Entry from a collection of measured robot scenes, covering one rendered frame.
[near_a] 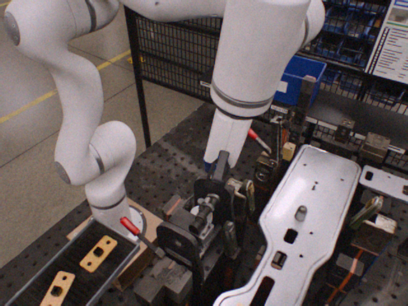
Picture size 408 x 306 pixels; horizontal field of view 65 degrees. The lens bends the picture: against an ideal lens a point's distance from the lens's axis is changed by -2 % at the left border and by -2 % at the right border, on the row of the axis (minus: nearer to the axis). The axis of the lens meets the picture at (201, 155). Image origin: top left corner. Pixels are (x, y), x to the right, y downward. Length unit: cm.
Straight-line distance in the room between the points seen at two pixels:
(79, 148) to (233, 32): 58
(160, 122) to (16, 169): 121
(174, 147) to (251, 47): 130
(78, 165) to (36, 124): 238
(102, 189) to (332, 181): 73
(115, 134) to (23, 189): 181
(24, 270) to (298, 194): 100
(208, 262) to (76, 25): 67
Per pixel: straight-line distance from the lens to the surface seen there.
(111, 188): 100
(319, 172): 116
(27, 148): 301
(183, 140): 166
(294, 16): 35
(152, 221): 122
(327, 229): 102
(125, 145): 93
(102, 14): 73
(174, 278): 80
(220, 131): 44
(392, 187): 122
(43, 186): 263
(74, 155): 86
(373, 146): 125
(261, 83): 39
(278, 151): 107
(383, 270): 139
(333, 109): 142
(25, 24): 67
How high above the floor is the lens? 180
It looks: 44 degrees down
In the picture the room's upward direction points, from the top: straight up
